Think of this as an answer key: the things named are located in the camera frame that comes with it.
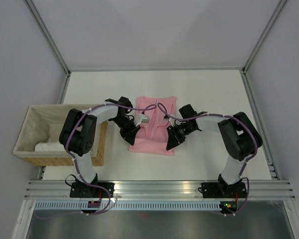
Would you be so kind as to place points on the wicker basket with liner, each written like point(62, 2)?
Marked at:
point(43, 123)

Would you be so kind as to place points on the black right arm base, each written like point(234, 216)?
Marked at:
point(216, 190)

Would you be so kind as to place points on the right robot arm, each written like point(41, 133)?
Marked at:
point(239, 136)

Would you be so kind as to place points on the aluminium frame post right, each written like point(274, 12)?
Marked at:
point(265, 33)

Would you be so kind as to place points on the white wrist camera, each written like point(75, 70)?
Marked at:
point(141, 118)
point(170, 119)

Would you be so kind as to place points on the aluminium frame rail back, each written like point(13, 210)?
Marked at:
point(155, 69)

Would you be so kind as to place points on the rolled white t shirt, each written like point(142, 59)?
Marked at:
point(49, 147)

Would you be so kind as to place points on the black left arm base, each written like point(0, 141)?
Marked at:
point(82, 190)

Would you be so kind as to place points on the white slotted cable duct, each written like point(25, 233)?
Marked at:
point(136, 205)

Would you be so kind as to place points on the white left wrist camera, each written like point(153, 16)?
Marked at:
point(141, 118)

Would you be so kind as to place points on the aluminium frame post left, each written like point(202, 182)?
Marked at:
point(46, 34)

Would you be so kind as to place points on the aluminium frame post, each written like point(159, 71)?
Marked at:
point(46, 34)
point(265, 33)

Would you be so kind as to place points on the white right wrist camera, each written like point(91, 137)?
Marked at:
point(170, 119)

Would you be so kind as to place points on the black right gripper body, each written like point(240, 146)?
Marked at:
point(178, 132)

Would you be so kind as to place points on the pink t shirt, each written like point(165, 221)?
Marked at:
point(153, 136)

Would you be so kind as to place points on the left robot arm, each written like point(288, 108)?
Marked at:
point(78, 133)

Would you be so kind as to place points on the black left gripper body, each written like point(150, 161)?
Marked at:
point(127, 127)

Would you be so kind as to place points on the aluminium mounting rail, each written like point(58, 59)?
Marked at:
point(260, 190)

